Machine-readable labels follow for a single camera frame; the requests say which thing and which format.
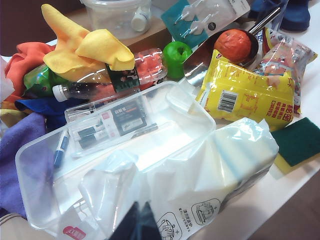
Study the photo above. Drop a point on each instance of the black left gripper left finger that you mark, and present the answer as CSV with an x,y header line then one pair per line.
x,y
130,225

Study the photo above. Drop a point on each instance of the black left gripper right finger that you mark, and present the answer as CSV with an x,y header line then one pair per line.
x,y
150,225

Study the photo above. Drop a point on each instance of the transparent rectangular plastic box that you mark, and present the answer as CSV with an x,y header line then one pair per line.
x,y
160,147

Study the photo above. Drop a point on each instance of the white printed sponge pack bag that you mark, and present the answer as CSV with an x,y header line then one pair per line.
x,y
225,162

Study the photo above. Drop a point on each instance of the blue marker pen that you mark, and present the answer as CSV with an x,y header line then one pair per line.
x,y
60,155

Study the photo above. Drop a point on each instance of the clear marker case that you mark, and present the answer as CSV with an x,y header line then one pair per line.
x,y
105,125

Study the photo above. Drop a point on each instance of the purple cloth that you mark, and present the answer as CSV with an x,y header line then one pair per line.
x,y
20,155

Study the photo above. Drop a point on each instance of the blue cloth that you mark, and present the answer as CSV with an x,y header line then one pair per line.
x,y
37,107

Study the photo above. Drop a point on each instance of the clear bottle dark label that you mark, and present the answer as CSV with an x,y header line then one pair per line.
x,y
150,65

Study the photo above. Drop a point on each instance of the yellow snack bag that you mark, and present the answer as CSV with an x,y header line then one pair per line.
x,y
250,97

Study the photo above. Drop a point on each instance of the small yellow cloth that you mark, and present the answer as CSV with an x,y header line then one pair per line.
x,y
7,112

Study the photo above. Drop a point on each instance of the green toy apple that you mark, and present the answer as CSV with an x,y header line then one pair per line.
x,y
175,60

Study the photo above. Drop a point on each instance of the green plastic snack bag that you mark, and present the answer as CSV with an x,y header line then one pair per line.
x,y
40,80

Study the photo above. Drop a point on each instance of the yellow green scouring sponge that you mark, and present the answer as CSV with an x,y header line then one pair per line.
x,y
300,142

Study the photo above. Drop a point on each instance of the large yellow cloth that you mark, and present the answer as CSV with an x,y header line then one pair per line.
x,y
70,50

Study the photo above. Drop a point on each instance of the teal hook blister package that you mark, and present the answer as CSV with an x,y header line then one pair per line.
x,y
180,32

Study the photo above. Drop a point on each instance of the orange toy fruit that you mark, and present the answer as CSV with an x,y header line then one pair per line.
x,y
232,45

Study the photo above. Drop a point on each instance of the orange cloth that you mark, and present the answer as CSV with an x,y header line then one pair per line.
x,y
27,55

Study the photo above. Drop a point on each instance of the small white bottle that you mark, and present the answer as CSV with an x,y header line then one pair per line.
x,y
138,23

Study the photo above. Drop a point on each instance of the round clear lidded container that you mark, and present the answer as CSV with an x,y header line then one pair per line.
x,y
110,20

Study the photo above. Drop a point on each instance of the red printed clear snack bag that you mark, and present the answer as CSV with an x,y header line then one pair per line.
x,y
287,57

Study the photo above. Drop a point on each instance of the dark blue bulky object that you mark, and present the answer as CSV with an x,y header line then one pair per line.
x,y
295,15

